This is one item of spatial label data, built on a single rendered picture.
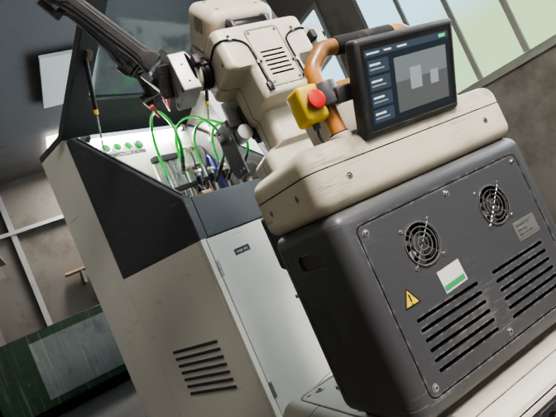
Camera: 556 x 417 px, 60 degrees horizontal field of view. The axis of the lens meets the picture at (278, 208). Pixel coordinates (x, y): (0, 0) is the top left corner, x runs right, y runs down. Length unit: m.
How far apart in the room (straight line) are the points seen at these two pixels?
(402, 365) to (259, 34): 0.89
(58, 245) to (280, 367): 7.44
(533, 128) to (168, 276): 2.46
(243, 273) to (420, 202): 1.01
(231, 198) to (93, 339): 3.36
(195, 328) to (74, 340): 3.19
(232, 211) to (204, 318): 0.42
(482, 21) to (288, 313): 2.34
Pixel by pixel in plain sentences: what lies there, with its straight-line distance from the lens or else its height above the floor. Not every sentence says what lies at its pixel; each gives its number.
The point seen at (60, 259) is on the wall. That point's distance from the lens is 8.98.
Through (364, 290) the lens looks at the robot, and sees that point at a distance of 0.83.
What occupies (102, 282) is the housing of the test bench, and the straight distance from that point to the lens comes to 2.36.
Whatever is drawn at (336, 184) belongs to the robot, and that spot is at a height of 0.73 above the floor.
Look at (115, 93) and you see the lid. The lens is 2.34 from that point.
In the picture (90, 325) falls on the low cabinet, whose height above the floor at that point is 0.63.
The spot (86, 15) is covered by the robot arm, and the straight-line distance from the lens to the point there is 1.47.
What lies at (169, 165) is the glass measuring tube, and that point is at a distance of 2.46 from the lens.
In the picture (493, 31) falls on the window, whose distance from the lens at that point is 3.46.
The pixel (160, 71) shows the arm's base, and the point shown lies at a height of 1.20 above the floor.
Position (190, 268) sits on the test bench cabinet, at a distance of 1.82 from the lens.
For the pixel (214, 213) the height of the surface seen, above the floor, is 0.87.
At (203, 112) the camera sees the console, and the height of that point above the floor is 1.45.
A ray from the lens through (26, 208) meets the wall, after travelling 9.16.
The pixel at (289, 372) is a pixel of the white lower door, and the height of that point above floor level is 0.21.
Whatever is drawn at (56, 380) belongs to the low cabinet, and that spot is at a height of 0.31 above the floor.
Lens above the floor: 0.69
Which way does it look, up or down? 3 degrees up
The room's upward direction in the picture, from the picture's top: 24 degrees counter-clockwise
